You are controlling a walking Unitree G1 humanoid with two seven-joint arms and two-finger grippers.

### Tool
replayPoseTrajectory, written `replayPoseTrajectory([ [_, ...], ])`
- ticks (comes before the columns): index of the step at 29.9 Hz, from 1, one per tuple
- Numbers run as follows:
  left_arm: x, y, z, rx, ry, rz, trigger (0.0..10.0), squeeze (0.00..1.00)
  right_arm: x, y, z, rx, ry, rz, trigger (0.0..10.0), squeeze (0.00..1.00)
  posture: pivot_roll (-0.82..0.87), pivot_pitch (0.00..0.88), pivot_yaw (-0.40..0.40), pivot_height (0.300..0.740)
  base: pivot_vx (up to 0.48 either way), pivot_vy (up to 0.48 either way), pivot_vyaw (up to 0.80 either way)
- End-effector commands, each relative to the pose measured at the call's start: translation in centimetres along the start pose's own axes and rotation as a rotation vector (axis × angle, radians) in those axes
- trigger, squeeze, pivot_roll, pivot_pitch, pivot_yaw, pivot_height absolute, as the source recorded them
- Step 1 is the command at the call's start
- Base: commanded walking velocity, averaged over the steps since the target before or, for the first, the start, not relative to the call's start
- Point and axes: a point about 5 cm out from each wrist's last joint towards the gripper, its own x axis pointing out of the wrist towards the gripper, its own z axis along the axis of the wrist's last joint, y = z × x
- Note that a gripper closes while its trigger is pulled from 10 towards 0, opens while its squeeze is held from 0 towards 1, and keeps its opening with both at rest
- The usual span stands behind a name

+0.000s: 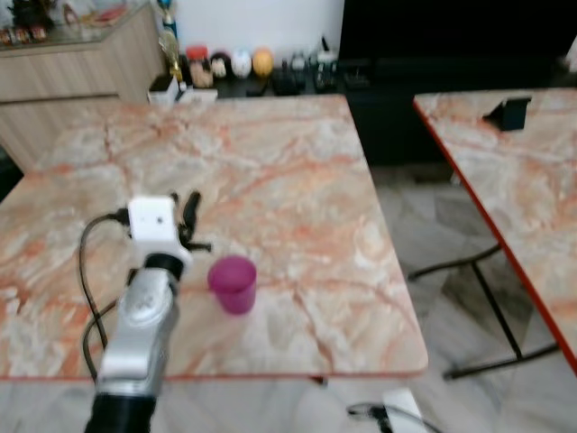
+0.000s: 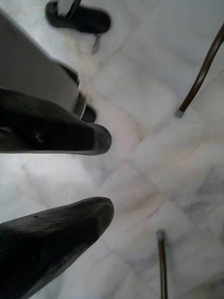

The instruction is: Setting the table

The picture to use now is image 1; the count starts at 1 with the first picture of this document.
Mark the purple plastic cup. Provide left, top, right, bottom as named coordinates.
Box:
left=207, top=255, right=259, bottom=317

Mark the white flat box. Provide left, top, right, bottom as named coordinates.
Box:
left=148, top=76, right=219, bottom=106

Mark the red lidded jar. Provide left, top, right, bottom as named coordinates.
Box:
left=186, top=46, right=215, bottom=89

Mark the white egg shaped ornament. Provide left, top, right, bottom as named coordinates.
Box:
left=232, top=50, right=254, bottom=78

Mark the gold trophy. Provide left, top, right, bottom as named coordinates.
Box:
left=156, top=0, right=187, bottom=88

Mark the yellow egg shaped ornament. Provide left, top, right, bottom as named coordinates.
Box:
left=252, top=49, right=275, bottom=78

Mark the light wooden cabinet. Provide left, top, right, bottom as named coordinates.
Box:
left=0, top=4, right=170, bottom=174

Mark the black phone stand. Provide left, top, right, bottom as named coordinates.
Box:
left=483, top=97, right=532, bottom=134

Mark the black television screen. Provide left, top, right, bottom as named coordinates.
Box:
left=341, top=0, right=577, bottom=64

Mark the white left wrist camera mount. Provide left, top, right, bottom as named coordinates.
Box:
left=127, top=195, right=193, bottom=265

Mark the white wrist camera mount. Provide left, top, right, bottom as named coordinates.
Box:
left=382, top=387, right=430, bottom=433
left=127, top=195, right=193, bottom=265

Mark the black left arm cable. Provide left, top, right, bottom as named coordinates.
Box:
left=78, top=210, right=133, bottom=381

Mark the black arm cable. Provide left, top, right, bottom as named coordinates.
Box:
left=78, top=210, right=133, bottom=381
left=346, top=403, right=444, bottom=433

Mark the black folding table leg frame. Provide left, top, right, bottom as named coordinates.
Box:
left=408, top=242, right=567, bottom=381

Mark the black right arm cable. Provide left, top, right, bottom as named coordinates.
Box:
left=346, top=403, right=444, bottom=433

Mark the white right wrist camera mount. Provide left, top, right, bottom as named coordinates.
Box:
left=382, top=387, right=430, bottom=433

